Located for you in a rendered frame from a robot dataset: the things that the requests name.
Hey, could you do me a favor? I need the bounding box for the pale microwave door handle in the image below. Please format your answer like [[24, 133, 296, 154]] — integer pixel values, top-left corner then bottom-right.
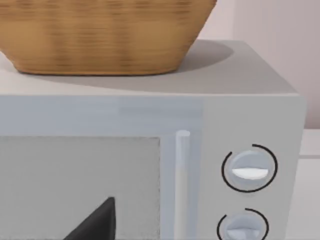
[[175, 129, 191, 240]]

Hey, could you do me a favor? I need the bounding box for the pale microwave oven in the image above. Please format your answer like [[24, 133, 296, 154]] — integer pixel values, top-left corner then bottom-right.
[[0, 40, 308, 240]]

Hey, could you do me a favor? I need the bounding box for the pale microwave door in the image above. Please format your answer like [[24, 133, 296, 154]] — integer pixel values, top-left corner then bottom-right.
[[0, 95, 205, 240]]

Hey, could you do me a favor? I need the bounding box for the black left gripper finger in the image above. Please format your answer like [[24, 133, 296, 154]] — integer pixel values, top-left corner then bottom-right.
[[62, 196, 117, 240]]

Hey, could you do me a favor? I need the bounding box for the woven wicker basket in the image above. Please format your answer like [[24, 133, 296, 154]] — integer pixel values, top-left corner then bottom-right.
[[0, 0, 218, 76]]

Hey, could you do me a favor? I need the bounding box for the pale microwave knob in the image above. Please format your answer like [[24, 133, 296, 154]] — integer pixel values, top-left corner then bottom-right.
[[224, 213, 264, 240], [228, 150, 272, 190]]

